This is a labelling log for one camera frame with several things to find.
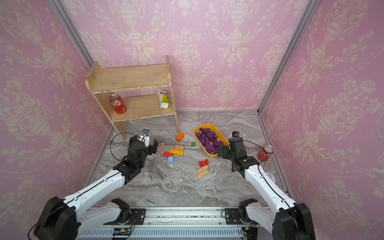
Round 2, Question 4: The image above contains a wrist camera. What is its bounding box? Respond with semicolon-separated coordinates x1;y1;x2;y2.
140;129;150;148
232;131;240;138

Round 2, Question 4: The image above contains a green white juice carton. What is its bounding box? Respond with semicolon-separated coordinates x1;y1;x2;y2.
158;90;170;109

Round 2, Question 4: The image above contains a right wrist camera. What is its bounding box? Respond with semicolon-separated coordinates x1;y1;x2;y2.
232;131;240;138

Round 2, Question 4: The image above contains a tan wood brick left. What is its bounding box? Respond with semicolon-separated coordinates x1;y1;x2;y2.
157;145;166;152

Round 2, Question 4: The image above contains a natural wood plank brick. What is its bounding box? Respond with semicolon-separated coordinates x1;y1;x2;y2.
197;165;209;180

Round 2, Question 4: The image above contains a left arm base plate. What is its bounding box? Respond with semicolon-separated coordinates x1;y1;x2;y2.
104;208;146;226

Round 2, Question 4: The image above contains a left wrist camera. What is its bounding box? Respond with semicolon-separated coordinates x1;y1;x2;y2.
140;129;150;148

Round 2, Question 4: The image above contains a red cola can on shelf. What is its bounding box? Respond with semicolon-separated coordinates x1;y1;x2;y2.
109;94;127;114

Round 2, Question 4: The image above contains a wooden two-tier shelf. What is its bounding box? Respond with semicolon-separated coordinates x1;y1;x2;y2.
85;56;180;140

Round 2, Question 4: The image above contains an orange brick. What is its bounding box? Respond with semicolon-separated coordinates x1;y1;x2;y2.
176;133;185;142

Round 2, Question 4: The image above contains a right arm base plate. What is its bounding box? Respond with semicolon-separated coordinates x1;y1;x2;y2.
222;208;248;225

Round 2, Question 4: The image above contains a red cola can on table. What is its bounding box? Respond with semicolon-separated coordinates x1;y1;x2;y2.
257;145;274;162

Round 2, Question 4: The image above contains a purple brick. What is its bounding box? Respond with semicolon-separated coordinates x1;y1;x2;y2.
207;132;217;139
199;128;211;134

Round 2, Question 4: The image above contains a yellow long brick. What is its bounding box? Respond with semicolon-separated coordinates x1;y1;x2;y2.
170;149;184;156

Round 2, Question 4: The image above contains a yellow plastic storage bin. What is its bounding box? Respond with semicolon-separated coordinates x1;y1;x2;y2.
194;123;229;158

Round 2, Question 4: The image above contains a tan wood brick upright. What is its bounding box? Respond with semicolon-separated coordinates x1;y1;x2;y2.
174;145;185;151

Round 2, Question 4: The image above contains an aluminium front rail frame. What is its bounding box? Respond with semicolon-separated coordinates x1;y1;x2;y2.
52;205;319;240

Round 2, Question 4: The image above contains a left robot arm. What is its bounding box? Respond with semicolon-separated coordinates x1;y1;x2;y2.
27;135;159;240

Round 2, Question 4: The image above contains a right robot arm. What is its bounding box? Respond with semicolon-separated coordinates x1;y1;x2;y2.
218;137;316;240

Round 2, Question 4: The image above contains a red brick pair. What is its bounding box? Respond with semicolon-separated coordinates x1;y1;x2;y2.
199;159;209;168

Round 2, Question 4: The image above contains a red flat brick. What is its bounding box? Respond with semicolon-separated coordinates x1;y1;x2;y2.
163;152;174;158

